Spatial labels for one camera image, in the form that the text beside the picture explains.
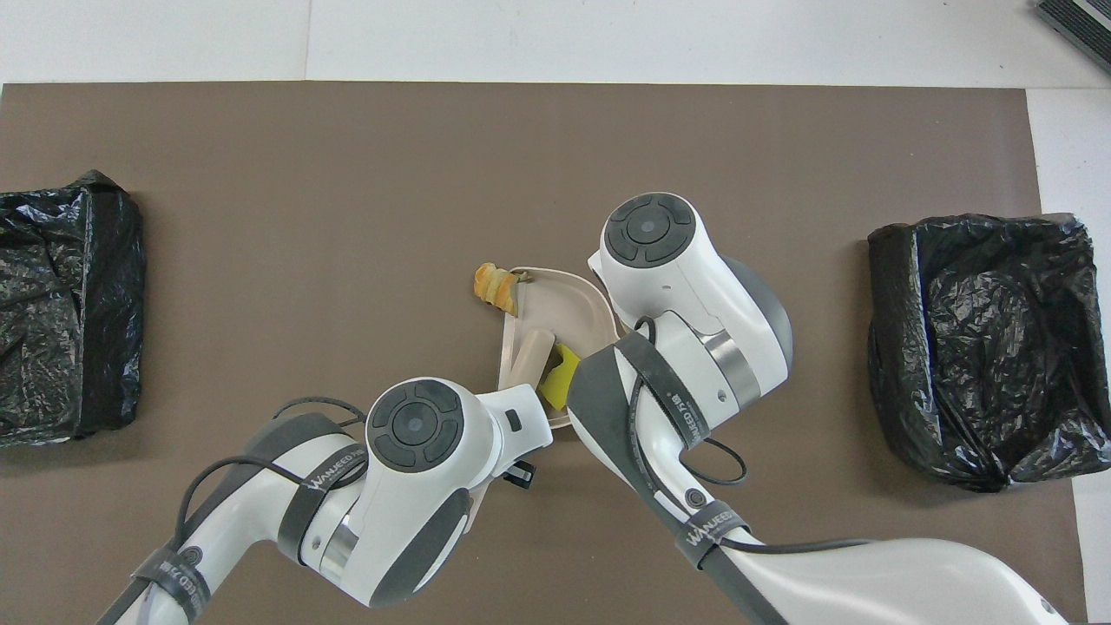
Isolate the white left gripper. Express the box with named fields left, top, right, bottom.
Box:
left=476, top=384, right=554, bottom=490

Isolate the green and yellow sponge piece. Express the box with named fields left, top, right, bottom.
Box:
left=538, top=343, right=582, bottom=411

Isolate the beige hand brush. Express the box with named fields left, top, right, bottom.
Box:
left=464, top=328, right=556, bottom=535

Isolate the beige plastic dustpan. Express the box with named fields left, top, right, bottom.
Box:
left=497, top=266, right=622, bottom=432

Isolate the torn striped bread piece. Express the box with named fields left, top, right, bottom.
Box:
left=472, top=262, right=530, bottom=318

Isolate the black bag lined bin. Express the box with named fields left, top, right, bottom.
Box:
left=0, top=169, right=147, bottom=449
left=868, top=214, right=1111, bottom=493

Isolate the brown table mat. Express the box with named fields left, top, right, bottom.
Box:
left=0, top=82, right=1088, bottom=625

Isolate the dark grey ribbed device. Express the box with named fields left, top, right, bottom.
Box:
left=1035, top=0, right=1111, bottom=75

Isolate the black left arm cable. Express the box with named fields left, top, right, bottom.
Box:
left=174, top=397, right=374, bottom=556

